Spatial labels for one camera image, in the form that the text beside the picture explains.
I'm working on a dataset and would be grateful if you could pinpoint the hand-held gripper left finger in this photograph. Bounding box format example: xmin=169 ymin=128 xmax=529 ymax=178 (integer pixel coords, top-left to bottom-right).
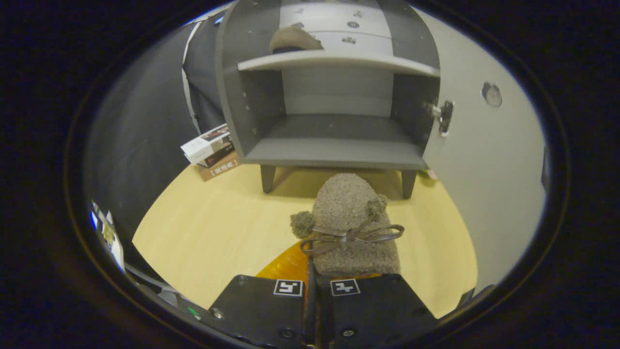
xmin=207 ymin=241 xmax=315 ymax=349

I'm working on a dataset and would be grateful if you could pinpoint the black backdrop cloth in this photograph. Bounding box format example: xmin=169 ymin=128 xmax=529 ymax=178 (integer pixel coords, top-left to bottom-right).
xmin=85 ymin=10 xmax=228 ymax=243

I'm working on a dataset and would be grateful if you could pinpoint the brown book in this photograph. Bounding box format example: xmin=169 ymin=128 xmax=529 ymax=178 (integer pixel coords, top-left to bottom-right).
xmin=199 ymin=151 xmax=241 ymax=182

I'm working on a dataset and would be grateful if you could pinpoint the beige shoe cabinet door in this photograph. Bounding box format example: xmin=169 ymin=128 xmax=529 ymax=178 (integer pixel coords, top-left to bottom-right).
xmin=414 ymin=7 xmax=550 ymax=294

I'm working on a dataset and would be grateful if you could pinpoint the brown fuzzy shoe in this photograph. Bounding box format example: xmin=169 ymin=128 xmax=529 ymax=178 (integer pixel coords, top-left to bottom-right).
xmin=269 ymin=26 xmax=324 ymax=54
xmin=290 ymin=173 xmax=405 ymax=278

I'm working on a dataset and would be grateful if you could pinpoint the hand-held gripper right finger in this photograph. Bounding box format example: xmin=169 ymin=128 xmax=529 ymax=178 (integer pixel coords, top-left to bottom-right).
xmin=317 ymin=272 xmax=439 ymax=349

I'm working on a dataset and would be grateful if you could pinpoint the grey shoe cabinet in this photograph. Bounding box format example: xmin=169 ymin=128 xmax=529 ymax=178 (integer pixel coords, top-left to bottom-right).
xmin=215 ymin=0 xmax=442 ymax=200

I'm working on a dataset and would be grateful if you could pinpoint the dark book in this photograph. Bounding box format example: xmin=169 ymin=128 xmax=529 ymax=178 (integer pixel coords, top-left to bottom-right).
xmin=198 ymin=143 xmax=235 ymax=169

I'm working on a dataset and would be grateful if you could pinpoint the pile of mixed clutter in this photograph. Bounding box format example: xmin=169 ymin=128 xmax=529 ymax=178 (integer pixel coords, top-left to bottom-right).
xmin=92 ymin=200 xmax=126 ymax=272

